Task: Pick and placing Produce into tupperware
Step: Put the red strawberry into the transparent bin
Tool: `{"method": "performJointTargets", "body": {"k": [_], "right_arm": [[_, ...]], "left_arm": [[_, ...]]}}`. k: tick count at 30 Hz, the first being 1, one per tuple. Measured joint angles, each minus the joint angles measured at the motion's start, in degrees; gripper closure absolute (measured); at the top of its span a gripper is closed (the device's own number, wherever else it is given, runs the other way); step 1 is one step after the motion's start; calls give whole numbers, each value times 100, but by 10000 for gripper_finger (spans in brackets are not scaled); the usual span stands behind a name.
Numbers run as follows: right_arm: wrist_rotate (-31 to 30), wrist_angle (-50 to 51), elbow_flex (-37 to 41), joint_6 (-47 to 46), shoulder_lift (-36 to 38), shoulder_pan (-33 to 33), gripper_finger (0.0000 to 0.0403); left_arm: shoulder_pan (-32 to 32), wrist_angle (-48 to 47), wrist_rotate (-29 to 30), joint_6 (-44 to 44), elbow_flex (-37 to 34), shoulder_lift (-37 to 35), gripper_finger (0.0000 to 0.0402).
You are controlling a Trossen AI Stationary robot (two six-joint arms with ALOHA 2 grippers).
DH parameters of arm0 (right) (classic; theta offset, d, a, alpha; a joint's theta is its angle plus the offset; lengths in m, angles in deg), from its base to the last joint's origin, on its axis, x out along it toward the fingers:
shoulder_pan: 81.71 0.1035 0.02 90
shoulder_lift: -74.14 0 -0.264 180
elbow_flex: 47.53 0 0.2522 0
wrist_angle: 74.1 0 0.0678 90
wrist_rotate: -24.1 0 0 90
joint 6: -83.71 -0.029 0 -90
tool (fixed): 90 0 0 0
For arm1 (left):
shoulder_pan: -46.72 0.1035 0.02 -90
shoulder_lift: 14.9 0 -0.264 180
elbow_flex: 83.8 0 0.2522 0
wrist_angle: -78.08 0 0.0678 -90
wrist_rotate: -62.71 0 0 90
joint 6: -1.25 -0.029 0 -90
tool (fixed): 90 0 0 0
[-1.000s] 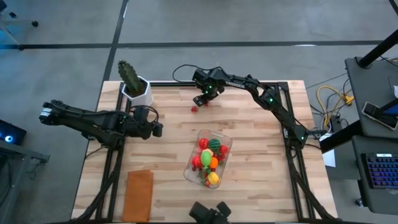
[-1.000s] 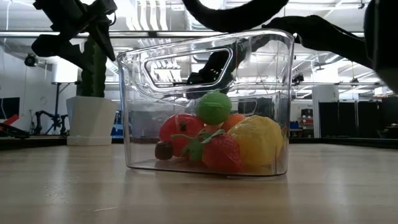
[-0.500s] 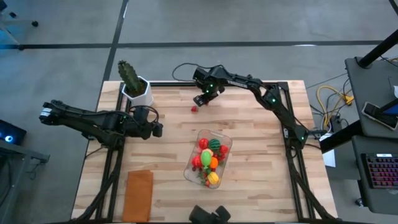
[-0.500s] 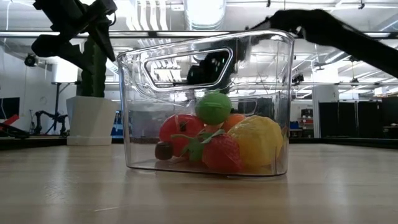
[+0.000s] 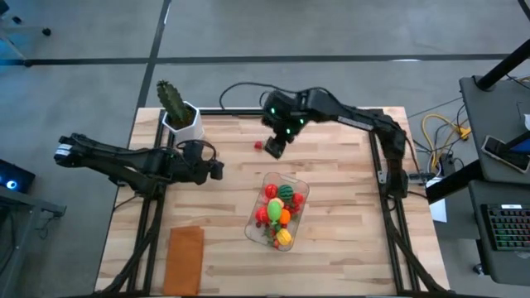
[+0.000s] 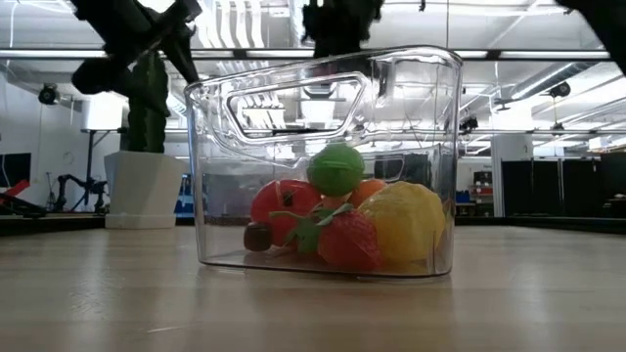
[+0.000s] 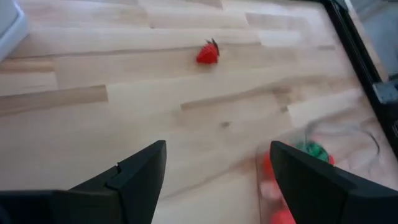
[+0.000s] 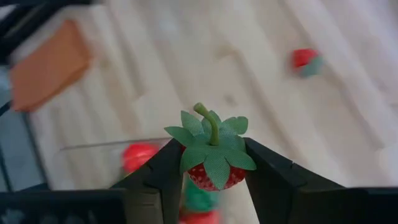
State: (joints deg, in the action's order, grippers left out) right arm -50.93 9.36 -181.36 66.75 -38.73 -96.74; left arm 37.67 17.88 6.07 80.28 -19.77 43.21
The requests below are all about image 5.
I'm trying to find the chair base with casters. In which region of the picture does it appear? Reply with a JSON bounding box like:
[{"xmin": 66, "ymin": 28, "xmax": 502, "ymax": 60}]
[{"xmin": 0, "ymin": 0, "xmax": 53, "ymax": 68}]

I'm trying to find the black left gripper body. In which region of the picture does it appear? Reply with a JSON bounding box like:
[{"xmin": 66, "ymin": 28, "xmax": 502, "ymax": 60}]
[{"xmin": 188, "ymin": 153, "xmax": 214, "ymax": 185}]

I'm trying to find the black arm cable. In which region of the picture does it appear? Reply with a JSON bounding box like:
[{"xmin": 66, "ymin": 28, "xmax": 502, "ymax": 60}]
[
  {"xmin": 218, "ymin": 81, "xmax": 291, "ymax": 111},
  {"xmin": 176, "ymin": 139, "xmax": 219, "ymax": 165}
]

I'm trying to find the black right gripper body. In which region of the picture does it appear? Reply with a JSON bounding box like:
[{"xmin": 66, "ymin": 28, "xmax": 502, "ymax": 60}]
[{"xmin": 275, "ymin": 122, "xmax": 300, "ymax": 144}]

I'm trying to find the black power strip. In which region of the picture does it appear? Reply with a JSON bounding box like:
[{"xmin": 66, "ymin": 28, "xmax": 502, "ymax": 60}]
[{"xmin": 438, "ymin": 151, "xmax": 456, "ymax": 177}]

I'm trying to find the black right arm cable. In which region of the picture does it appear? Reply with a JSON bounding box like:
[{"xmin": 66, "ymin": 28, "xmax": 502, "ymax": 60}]
[{"xmin": 218, "ymin": 81, "xmax": 291, "ymax": 111}]

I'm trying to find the light green toy melon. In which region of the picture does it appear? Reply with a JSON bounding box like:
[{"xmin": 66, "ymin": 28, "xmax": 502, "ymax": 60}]
[{"xmin": 267, "ymin": 199, "xmax": 283, "ymax": 223}]

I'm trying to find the yellow toy fruit green top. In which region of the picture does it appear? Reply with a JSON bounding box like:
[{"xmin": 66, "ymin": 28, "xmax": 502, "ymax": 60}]
[{"xmin": 276, "ymin": 227, "xmax": 293, "ymax": 247}]

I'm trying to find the backlit black keyboard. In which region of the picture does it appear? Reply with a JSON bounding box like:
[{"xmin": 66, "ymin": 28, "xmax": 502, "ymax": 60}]
[{"xmin": 479, "ymin": 202, "xmax": 530, "ymax": 252}]

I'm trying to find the green cactus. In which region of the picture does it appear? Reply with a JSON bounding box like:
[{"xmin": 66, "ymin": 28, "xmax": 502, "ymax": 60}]
[{"xmin": 156, "ymin": 79, "xmax": 190, "ymax": 125}]

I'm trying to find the black pole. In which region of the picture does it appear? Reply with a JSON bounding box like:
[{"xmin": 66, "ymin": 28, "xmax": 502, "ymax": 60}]
[{"xmin": 474, "ymin": 37, "xmax": 530, "ymax": 91}]

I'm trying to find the black device blue light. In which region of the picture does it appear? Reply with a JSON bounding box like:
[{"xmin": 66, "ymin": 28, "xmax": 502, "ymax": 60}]
[{"xmin": 0, "ymin": 159, "xmax": 37, "ymax": 195}]

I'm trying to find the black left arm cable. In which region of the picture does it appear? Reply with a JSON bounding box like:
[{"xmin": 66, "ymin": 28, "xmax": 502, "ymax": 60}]
[{"xmin": 176, "ymin": 139, "xmax": 219, "ymax": 165}]

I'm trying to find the black equipment stand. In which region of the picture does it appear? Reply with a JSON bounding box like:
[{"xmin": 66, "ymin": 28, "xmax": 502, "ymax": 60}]
[{"xmin": 0, "ymin": 188, "xmax": 67, "ymax": 298}]

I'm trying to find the black smartphone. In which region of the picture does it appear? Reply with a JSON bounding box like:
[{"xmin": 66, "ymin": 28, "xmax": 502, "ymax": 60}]
[{"xmin": 480, "ymin": 134, "xmax": 530, "ymax": 174}]

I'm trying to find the orange cloth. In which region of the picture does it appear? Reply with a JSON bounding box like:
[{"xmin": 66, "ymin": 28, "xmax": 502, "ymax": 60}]
[{"xmin": 161, "ymin": 225, "xmax": 205, "ymax": 296}]

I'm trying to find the clear plastic container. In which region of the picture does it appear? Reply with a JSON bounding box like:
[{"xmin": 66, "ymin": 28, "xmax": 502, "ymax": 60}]
[{"xmin": 243, "ymin": 171, "xmax": 311, "ymax": 252}]

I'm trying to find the grey keyboard desk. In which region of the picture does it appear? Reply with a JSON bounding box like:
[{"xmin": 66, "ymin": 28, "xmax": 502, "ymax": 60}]
[{"xmin": 467, "ymin": 180, "xmax": 530, "ymax": 287}]

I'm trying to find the black gantry beam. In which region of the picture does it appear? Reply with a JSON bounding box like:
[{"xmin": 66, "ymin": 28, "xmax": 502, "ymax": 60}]
[{"xmin": 425, "ymin": 131, "xmax": 530, "ymax": 204}]

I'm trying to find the dark grey desk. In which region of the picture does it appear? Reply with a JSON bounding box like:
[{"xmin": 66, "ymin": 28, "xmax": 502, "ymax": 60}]
[{"xmin": 458, "ymin": 74, "xmax": 530, "ymax": 185}]

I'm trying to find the yellow cable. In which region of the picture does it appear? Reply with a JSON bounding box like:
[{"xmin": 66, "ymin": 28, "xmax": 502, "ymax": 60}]
[{"xmin": 421, "ymin": 113, "xmax": 473, "ymax": 171}]

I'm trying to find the white paper sheet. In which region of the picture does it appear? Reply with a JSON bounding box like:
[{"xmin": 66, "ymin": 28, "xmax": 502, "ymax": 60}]
[{"xmin": 428, "ymin": 176, "xmax": 449, "ymax": 224}]

